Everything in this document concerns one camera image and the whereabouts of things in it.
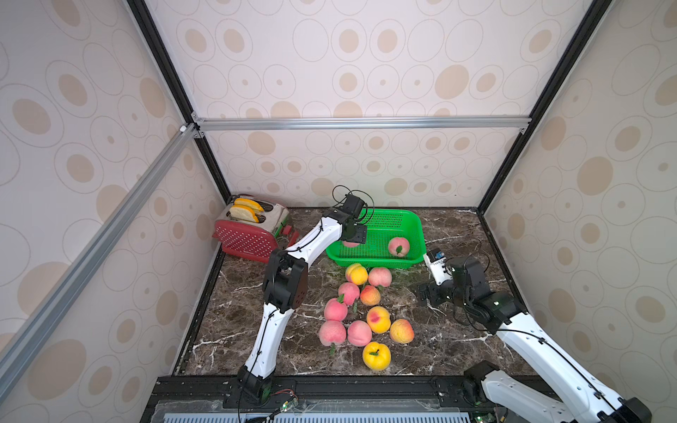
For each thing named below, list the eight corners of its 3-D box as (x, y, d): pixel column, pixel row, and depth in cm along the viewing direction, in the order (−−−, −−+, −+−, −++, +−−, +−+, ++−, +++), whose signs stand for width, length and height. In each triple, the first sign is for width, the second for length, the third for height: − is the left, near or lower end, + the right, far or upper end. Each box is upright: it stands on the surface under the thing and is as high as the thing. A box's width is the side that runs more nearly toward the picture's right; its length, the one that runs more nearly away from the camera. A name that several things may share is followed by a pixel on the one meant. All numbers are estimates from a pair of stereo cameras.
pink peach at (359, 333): (343, 340, 85) (343, 333, 80) (354, 323, 89) (355, 316, 84) (362, 353, 82) (364, 347, 77) (373, 336, 86) (375, 329, 81)
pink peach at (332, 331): (319, 347, 83) (318, 340, 78) (321, 325, 88) (319, 317, 83) (345, 347, 83) (346, 340, 78) (345, 325, 88) (345, 317, 83)
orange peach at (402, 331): (390, 344, 84) (393, 338, 80) (388, 325, 88) (391, 318, 84) (412, 344, 84) (415, 338, 80) (409, 325, 88) (412, 318, 84)
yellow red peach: (368, 334, 86) (369, 327, 81) (366, 313, 90) (368, 305, 85) (389, 334, 86) (391, 327, 81) (386, 313, 90) (389, 305, 85)
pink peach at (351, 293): (346, 308, 91) (346, 300, 87) (338, 293, 95) (338, 285, 90) (360, 301, 93) (361, 293, 88) (352, 287, 97) (352, 279, 92)
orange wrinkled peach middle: (365, 309, 91) (366, 304, 87) (358, 294, 94) (359, 288, 91) (381, 304, 92) (382, 298, 89) (373, 289, 96) (375, 283, 92)
